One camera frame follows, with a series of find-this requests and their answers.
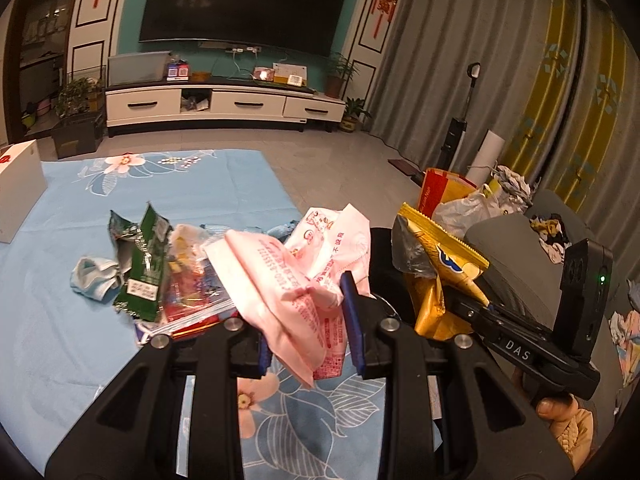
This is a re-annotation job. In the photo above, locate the patterned cloth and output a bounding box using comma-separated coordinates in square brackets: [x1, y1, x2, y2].
[492, 165, 533, 213]

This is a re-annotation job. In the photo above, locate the yellow snack packet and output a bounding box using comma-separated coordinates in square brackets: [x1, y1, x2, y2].
[397, 202, 491, 341]

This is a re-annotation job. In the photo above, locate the white paper roll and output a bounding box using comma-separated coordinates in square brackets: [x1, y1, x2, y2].
[467, 129, 502, 186]

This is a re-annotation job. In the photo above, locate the red and yellow shopping bag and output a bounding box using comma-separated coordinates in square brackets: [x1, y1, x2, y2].
[417, 167, 478, 216]

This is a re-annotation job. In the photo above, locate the person's right hand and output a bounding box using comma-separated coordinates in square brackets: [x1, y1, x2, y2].
[536, 394, 581, 427]

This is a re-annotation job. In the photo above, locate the black television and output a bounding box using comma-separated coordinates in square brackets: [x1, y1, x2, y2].
[139, 0, 352, 57]

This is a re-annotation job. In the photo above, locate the grey curtain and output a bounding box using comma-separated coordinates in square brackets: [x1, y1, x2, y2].
[367, 0, 640, 241]

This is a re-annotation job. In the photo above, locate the red snack packet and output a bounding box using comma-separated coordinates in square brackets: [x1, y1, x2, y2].
[160, 265, 233, 333]

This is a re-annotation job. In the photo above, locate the small potted plant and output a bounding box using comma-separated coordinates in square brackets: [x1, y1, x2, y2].
[341, 97, 373, 133]

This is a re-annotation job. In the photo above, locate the pale printed cloth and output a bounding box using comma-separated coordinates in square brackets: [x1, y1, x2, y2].
[607, 310, 640, 386]

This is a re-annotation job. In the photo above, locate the white box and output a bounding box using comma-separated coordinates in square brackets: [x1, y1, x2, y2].
[0, 140, 47, 244]

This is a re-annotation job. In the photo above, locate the bushy plant in black planter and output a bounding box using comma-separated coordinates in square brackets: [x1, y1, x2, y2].
[52, 77, 106, 161]

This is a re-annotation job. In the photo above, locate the green snack packet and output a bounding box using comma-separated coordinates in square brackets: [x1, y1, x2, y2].
[109, 201, 173, 322]

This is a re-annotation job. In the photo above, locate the upright vacuum cleaner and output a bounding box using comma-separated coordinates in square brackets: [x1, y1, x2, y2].
[447, 62, 482, 173]

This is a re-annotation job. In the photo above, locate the white television cabinet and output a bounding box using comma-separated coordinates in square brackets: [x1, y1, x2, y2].
[104, 77, 347, 136]

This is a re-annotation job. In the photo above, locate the pink plastic bag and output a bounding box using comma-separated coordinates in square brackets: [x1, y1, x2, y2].
[205, 203, 373, 390]

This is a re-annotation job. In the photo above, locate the black trash bin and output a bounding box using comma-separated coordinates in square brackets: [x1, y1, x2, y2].
[367, 227, 418, 331]

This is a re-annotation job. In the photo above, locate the yellow patterned curtain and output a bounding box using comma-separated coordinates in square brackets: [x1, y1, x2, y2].
[500, 0, 640, 211]

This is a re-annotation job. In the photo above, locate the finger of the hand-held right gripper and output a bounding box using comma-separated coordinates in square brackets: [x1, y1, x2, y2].
[442, 285, 493, 333]

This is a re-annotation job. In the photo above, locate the grey sofa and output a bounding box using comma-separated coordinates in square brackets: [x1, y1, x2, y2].
[462, 189, 640, 451]

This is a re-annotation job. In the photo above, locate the dark floor mat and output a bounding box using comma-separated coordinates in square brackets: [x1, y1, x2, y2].
[389, 158, 426, 186]

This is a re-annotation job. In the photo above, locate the translucent storage box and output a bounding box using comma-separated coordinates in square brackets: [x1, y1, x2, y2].
[107, 51, 173, 86]

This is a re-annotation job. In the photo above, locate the blue floral cloth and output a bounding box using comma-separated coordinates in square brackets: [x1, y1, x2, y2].
[0, 149, 443, 480]

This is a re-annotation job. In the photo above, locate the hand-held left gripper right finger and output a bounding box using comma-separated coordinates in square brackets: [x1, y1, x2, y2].
[340, 270, 576, 480]

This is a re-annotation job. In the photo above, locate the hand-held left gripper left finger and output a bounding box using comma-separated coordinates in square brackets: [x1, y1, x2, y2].
[45, 315, 275, 480]

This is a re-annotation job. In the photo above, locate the pile of clothes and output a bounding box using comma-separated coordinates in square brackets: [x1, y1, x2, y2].
[530, 212, 573, 263]

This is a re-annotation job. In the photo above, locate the tall potted plant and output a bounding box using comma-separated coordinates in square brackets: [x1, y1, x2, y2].
[327, 52, 360, 98]

